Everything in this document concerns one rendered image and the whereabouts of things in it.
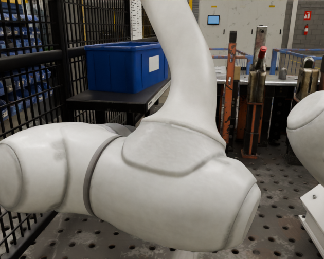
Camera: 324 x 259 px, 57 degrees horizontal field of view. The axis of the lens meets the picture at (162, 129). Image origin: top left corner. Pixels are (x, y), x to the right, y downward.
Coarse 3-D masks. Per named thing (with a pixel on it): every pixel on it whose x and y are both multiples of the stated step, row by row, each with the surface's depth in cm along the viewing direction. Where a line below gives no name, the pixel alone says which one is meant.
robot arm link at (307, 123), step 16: (320, 96) 56; (304, 112) 57; (320, 112) 54; (288, 128) 61; (304, 128) 55; (320, 128) 53; (304, 144) 56; (320, 144) 54; (304, 160) 59; (320, 160) 56; (320, 176) 59
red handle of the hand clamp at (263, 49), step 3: (261, 48) 102; (264, 48) 101; (261, 51) 102; (264, 51) 101; (258, 54) 106; (261, 54) 104; (264, 54) 104; (258, 57) 108; (261, 57) 105; (258, 60) 108; (261, 60) 108; (258, 63) 111; (255, 66) 115; (258, 66) 113; (255, 69) 116; (258, 69) 115
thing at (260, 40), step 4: (260, 28) 108; (264, 28) 108; (256, 32) 110; (260, 32) 108; (264, 32) 108; (256, 36) 109; (260, 36) 109; (264, 36) 109; (256, 40) 110; (260, 40) 110; (264, 40) 109; (256, 44) 110; (260, 44) 110; (264, 44) 110; (256, 48) 111; (256, 52) 112; (256, 56) 112; (256, 60) 113; (260, 68) 114
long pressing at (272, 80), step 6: (222, 78) 130; (240, 78) 130; (246, 78) 130; (270, 78) 130; (276, 78) 130; (288, 78) 130; (294, 78) 130; (318, 78) 130; (240, 84) 122; (246, 84) 122; (270, 84) 120; (276, 84) 119; (282, 84) 119; (288, 84) 119; (294, 84) 118; (318, 84) 122
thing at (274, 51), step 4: (276, 48) 395; (272, 52) 401; (276, 52) 397; (284, 52) 356; (288, 52) 345; (292, 52) 334; (272, 56) 401; (276, 56) 398; (296, 56) 322; (300, 56) 311; (304, 56) 301; (312, 56) 288; (272, 60) 400; (276, 60) 400; (272, 64) 402; (284, 64) 360; (288, 64) 348; (292, 64) 337; (296, 64) 325; (272, 68) 404; (280, 68) 374; (272, 72) 405; (272, 104) 422
